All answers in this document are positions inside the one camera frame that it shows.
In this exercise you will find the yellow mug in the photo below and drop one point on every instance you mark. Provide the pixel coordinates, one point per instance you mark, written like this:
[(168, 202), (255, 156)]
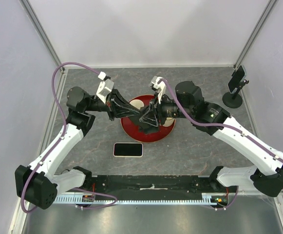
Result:
[(137, 103)]

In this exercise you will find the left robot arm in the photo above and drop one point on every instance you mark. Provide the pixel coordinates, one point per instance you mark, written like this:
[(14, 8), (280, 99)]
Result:
[(37, 183)]

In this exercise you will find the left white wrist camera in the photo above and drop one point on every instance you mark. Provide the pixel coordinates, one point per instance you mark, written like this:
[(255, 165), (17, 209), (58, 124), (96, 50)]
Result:
[(105, 87)]

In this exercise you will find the red round tray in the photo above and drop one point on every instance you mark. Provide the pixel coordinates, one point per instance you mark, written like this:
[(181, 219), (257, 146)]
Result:
[(132, 130)]

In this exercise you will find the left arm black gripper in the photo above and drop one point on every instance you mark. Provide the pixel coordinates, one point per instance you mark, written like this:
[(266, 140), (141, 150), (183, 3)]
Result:
[(115, 102)]

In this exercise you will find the grey cable duct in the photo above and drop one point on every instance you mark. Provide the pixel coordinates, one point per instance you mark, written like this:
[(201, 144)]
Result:
[(159, 197)]

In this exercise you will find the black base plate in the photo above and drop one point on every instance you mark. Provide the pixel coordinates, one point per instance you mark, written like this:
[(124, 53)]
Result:
[(114, 184)]

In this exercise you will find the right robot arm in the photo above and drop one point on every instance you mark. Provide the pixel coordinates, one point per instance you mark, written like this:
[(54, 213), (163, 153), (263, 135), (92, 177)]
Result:
[(266, 174)]

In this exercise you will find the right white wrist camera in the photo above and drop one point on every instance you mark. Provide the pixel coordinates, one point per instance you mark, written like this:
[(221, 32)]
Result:
[(158, 86)]

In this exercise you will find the dark green mug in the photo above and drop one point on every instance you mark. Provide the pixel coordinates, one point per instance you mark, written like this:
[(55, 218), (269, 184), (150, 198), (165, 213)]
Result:
[(148, 129)]

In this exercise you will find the black phone clear case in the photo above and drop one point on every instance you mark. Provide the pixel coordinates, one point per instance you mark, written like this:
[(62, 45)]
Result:
[(236, 78)]

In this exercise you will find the cream glass mug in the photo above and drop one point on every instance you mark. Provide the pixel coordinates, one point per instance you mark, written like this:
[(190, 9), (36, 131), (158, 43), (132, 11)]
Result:
[(168, 122)]

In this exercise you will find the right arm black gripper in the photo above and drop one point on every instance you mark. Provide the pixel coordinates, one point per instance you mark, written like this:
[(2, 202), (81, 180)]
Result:
[(149, 115)]

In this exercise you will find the black phone pink case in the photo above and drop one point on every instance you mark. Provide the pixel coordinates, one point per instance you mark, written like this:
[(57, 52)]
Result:
[(128, 149)]

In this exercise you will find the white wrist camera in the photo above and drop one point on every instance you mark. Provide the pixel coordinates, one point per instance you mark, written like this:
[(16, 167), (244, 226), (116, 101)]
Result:
[(105, 87), (158, 86)]

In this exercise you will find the black phone stand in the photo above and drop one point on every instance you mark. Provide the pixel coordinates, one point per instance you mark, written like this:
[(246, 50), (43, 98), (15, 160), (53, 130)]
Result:
[(234, 100)]

